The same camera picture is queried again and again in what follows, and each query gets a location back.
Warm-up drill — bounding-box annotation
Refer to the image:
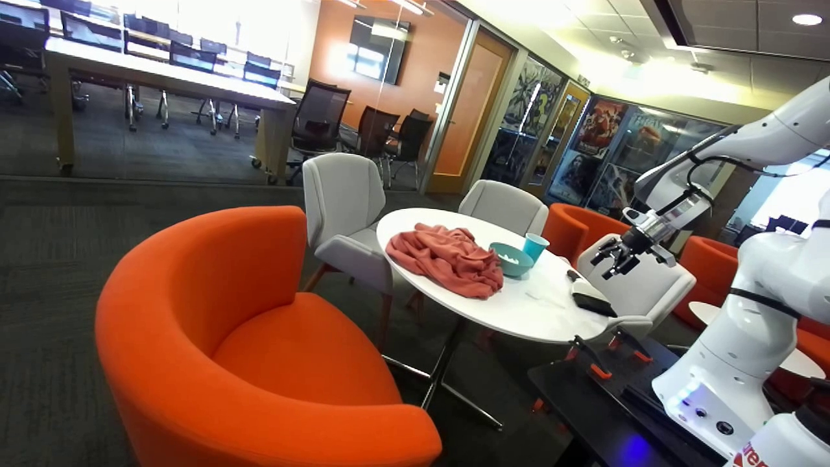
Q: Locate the orange wooden door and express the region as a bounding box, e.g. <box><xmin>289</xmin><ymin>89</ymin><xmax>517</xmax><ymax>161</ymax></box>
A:
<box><xmin>427</xmin><ymin>29</ymin><xmax>517</xmax><ymax>196</ymax></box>

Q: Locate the teal bowl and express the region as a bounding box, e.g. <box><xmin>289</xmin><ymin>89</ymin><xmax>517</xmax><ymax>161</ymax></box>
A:
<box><xmin>488</xmin><ymin>238</ymin><xmax>540</xmax><ymax>281</ymax></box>

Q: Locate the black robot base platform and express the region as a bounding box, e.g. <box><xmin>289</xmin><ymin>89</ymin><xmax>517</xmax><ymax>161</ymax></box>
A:
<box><xmin>525</xmin><ymin>331</ymin><xmax>746</xmax><ymax>467</ymax></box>

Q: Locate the blue plastic cup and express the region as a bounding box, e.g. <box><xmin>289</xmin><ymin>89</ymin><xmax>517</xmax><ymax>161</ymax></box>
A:
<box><xmin>521</xmin><ymin>230</ymin><xmax>552</xmax><ymax>265</ymax></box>

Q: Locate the black mesh office chair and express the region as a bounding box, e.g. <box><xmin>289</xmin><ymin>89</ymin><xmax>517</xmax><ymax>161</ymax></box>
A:
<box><xmin>285</xmin><ymin>78</ymin><xmax>354</xmax><ymax>177</ymax></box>

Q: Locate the small orange armchair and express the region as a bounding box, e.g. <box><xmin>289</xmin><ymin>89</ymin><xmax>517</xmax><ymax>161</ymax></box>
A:
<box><xmin>672</xmin><ymin>234</ymin><xmax>746</xmax><ymax>331</ymax></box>
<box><xmin>541</xmin><ymin>203</ymin><xmax>634</xmax><ymax>265</ymax></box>

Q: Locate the round ceiling light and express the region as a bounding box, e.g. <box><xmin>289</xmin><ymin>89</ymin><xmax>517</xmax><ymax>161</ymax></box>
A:
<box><xmin>789</xmin><ymin>10</ymin><xmax>826</xmax><ymax>30</ymax></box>

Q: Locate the white bottle red print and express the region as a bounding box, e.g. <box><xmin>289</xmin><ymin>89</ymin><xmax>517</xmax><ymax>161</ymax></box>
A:
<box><xmin>722</xmin><ymin>408</ymin><xmax>830</xmax><ymax>467</ymax></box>

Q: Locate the long wooden table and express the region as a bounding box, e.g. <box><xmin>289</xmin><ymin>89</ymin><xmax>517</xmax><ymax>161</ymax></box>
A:
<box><xmin>44</xmin><ymin>33</ymin><xmax>300</xmax><ymax>186</ymax></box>

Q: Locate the dark brown office chair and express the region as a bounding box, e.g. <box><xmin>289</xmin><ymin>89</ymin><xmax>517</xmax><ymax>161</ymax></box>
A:
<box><xmin>389</xmin><ymin>108</ymin><xmax>438</xmax><ymax>177</ymax></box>
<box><xmin>354</xmin><ymin>103</ymin><xmax>401</xmax><ymax>163</ymax></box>

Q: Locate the wall mounted screen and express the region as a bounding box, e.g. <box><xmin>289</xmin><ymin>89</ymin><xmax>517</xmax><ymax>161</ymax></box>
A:
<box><xmin>348</xmin><ymin>15</ymin><xmax>415</xmax><ymax>89</ymax></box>

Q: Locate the white scraper black handle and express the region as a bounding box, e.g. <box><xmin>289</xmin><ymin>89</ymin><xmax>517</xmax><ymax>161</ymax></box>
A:
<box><xmin>563</xmin><ymin>268</ymin><xmax>620</xmax><ymax>318</ymax></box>

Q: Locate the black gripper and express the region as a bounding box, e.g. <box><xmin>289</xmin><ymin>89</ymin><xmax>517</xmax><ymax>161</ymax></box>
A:
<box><xmin>600</xmin><ymin>204</ymin><xmax>682</xmax><ymax>281</ymax></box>

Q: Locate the red crumpled cloth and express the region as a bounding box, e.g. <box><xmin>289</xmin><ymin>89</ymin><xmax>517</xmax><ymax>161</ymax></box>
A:
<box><xmin>383</xmin><ymin>220</ymin><xmax>504</xmax><ymax>300</ymax></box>

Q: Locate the white upholstered chair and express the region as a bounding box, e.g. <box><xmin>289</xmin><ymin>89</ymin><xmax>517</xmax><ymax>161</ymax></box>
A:
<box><xmin>297</xmin><ymin>151</ymin><xmax>416</xmax><ymax>339</ymax></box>
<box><xmin>457</xmin><ymin>177</ymin><xmax>552</xmax><ymax>238</ymax></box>
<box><xmin>572</xmin><ymin>234</ymin><xmax>696</xmax><ymax>338</ymax></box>

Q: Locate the large orange armchair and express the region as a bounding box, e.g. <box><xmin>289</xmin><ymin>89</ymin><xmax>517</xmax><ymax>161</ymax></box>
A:
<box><xmin>93</xmin><ymin>203</ymin><xmax>446</xmax><ymax>467</ymax></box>

